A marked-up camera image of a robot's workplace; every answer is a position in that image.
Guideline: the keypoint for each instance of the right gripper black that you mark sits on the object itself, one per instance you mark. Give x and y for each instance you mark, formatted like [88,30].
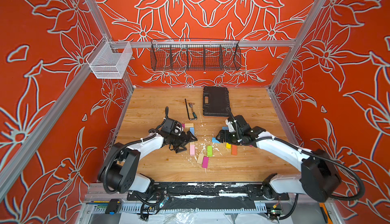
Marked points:
[227,137]

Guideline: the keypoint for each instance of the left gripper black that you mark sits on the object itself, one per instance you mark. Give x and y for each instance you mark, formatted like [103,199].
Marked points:
[184,141]

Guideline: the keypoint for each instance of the pink block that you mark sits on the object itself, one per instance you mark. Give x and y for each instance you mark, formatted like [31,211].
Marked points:
[192,150]

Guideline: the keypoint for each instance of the natural wood block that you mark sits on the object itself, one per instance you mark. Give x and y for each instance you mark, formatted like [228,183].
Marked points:
[200,158]
[188,125]

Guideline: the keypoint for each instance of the green block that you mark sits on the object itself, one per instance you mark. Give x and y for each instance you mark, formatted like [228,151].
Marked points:
[209,151]

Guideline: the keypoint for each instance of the black plastic tool case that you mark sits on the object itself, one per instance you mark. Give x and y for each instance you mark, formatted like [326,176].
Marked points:
[216,102]

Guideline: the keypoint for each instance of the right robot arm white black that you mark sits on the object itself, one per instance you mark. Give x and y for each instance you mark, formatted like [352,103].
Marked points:
[318,175]

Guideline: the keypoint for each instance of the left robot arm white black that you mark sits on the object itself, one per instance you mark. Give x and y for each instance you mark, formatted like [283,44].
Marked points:
[119,171]

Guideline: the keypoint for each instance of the orange block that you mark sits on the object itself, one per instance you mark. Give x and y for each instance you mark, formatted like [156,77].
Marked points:
[234,150]

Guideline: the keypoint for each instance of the black hex key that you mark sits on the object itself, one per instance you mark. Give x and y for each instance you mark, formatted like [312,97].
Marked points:
[187,109]

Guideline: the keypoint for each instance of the magenta block lower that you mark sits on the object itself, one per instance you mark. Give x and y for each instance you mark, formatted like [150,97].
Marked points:
[205,162]

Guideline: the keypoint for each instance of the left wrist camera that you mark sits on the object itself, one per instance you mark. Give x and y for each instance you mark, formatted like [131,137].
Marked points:
[178,129]

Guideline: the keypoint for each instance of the green handled ratchet wrench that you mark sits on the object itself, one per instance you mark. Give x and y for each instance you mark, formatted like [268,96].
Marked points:
[193,110]

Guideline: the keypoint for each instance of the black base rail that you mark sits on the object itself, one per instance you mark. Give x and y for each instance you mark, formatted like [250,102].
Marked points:
[250,190]

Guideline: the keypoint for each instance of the black wire basket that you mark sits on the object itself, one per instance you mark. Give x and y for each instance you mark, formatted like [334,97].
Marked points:
[186,54]

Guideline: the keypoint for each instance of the white wire basket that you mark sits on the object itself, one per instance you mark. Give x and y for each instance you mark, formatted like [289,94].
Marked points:
[109,60]

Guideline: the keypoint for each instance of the orange handled tool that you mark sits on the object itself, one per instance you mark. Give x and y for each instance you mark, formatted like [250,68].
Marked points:
[325,213]

